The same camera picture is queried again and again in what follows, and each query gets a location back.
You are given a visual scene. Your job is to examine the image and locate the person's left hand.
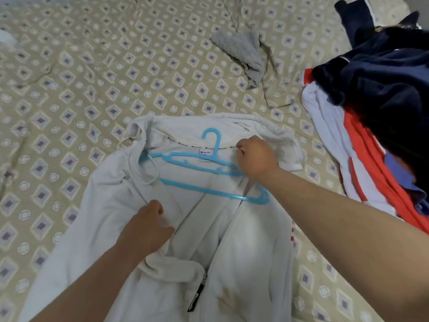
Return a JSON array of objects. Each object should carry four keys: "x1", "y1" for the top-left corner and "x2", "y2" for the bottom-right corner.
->
[{"x1": 116, "y1": 200, "x2": 176, "y2": 263}]

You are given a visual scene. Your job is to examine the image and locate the person's right hand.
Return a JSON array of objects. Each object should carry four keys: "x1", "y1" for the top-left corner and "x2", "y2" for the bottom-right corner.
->
[{"x1": 236, "y1": 135, "x2": 280, "y2": 182}]

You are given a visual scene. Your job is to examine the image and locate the white zip hoodie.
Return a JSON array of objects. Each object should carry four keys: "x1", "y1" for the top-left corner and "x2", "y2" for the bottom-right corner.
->
[{"x1": 17, "y1": 112, "x2": 306, "y2": 322}]

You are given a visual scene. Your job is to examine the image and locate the person's right forearm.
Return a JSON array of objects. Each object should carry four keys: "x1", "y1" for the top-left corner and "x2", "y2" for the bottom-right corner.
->
[{"x1": 260, "y1": 167, "x2": 429, "y2": 322}]

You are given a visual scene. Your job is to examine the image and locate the person's left forearm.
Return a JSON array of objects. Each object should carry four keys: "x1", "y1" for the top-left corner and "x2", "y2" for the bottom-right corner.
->
[{"x1": 29, "y1": 244, "x2": 141, "y2": 322}]

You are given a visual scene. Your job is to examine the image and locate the blue plastic clothes hanger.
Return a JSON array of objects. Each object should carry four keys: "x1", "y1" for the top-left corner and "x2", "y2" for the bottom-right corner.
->
[{"x1": 139, "y1": 127, "x2": 271, "y2": 205}]

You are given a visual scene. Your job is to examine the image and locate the grey fuzzy cloth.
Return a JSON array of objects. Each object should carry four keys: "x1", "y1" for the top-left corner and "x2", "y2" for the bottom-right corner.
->
[{"x1": 210, "y1": 29, "x2": 266, "y2": 89}]

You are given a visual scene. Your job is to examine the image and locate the white and red garment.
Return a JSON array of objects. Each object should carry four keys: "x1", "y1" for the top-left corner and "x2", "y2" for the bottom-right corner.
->
[{"x1": 301, "y1": 68, "x2": 429, "y2": 235}]

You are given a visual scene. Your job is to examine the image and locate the beige diamond-patterned bed sheet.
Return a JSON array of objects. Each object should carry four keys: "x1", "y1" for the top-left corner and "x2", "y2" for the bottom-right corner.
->
[{"x1": 0, "y1": 0, "x2": 411, "y2": 322}]

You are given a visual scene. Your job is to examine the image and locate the navy blue jacket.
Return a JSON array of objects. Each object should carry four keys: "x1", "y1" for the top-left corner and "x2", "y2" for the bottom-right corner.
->
[{"x1": 312, "y1": 0, "x2": 429, "y2": 195}]

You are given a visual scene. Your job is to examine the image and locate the blue collared shirt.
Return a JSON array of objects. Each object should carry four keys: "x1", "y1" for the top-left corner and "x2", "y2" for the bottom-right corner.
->
[{"x1": 383, "y1": 153, "x2": 429, "y2": 216}]

